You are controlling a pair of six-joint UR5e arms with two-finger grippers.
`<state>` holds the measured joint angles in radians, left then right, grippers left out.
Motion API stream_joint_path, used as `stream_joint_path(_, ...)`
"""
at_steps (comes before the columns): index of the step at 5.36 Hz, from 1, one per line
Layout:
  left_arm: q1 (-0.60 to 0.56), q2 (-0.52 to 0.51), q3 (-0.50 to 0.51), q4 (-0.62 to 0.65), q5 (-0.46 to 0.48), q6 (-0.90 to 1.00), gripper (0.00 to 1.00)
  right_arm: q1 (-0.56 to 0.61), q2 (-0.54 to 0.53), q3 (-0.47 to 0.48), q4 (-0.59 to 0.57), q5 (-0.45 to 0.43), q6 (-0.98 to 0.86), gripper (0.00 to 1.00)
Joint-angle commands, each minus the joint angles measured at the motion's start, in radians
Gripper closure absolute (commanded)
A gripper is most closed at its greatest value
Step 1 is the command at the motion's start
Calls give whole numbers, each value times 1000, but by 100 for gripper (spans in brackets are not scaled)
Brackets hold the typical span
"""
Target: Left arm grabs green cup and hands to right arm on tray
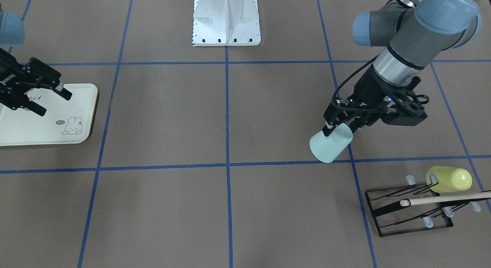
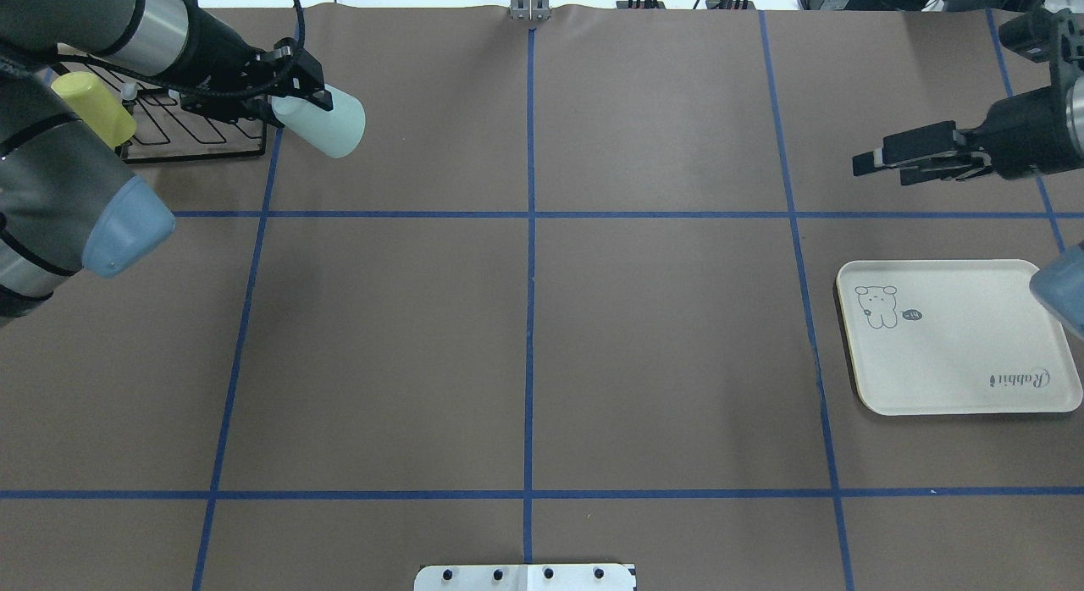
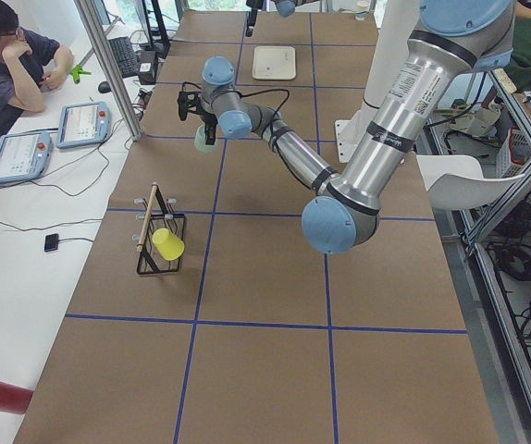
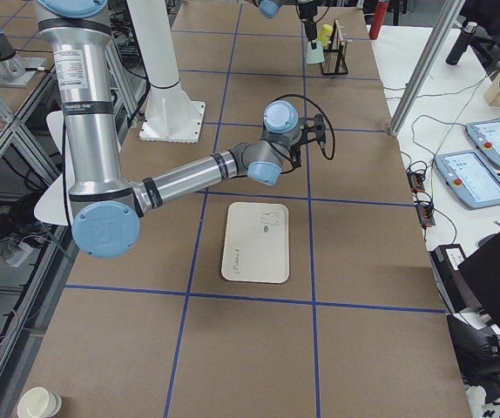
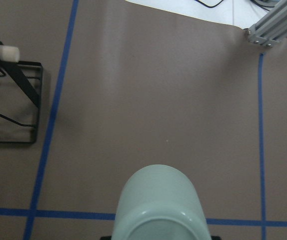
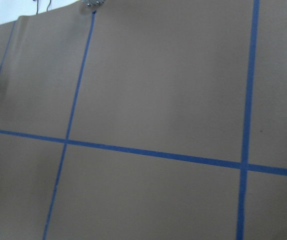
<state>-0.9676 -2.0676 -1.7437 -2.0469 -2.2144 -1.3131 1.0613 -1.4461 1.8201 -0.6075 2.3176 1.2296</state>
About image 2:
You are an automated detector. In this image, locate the yellow plastic cup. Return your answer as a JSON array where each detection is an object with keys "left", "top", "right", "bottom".
[{"left": 49, "top": 70, "right": 138, "bottom": 147}]

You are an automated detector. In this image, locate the pale green plastic cup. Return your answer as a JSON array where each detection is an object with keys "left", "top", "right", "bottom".
[{"left": 271, "top": 86, "right": 367, "bottom": 159}]

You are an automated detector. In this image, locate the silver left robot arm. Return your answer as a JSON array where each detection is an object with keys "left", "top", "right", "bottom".
[{"left": 3, "top": 0, "right": 359, "bottom": 324}]

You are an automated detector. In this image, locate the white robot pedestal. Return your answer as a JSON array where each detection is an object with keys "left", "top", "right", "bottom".
[{"left": 413, "top": 563, "right": 638, "bottom": 590}]

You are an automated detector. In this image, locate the aluminium frame post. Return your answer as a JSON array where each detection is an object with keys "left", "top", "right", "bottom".
[{"left": 509, "top": 0, "right": 552, "bottom": 23}]

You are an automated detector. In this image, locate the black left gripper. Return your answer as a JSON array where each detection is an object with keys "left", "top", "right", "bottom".
[{"left": 180, "top": 15, "right": 335, "bottom": 129}]

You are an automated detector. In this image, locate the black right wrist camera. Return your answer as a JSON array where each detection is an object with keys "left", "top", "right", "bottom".
[{"left": 998, "top": 8, "right": 1083, "bottom": 70}]

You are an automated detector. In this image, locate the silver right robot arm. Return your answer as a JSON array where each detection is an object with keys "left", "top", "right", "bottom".
[{"left": 852, "top": 77, "right": 1081, "bottom": 216}]

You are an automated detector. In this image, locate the cream rabbit tray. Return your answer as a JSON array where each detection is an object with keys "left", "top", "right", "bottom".
[{"left": 835, "top": 259, "right": 1081, "bottom": 417}]

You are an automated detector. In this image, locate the black wire cup rack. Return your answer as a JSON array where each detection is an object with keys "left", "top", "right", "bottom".
[{"left": 49, "top": 64, "right": 268, "bottom": 165}]

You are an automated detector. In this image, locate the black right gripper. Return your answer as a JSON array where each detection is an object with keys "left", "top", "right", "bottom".
[{"left": 852, "top": 91, "right": 1076, "bottom": 187}]

